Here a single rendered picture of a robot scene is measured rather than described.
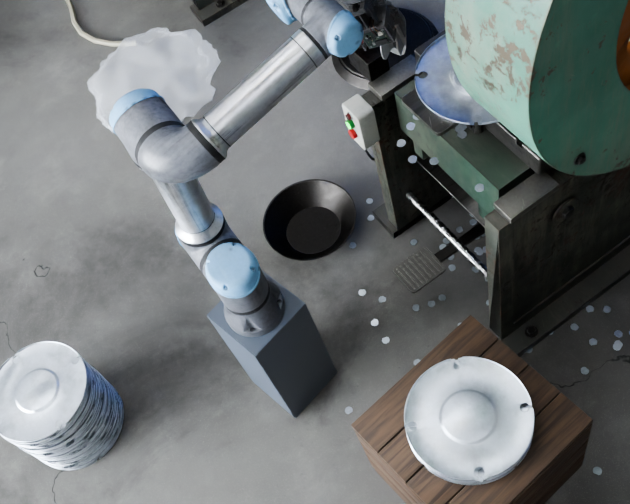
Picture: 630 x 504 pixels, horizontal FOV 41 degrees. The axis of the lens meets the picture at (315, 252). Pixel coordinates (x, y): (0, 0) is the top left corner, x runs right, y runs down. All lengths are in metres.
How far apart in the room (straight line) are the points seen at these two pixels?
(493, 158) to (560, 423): 0.62
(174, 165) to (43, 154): 1.73
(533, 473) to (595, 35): 1.07
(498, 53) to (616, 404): 1.41
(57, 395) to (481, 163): 1.28
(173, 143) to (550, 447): 1.06
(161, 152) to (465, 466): 0.95
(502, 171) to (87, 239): 1.54
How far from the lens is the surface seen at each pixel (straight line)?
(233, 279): 1.89
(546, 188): 1.95
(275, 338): 2.07
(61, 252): 3.00
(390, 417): 2.04
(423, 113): 1.92
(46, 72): 3.57
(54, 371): 2.47
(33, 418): 2.44
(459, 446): 1.96
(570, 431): 2.02
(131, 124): 1.67
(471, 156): 2.00
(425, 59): 2.02
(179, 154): 1.59
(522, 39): 1.15
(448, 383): 2.01
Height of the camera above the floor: 2.26
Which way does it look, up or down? 58 degrees down
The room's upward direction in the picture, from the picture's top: 22 degrees counter-clockwise
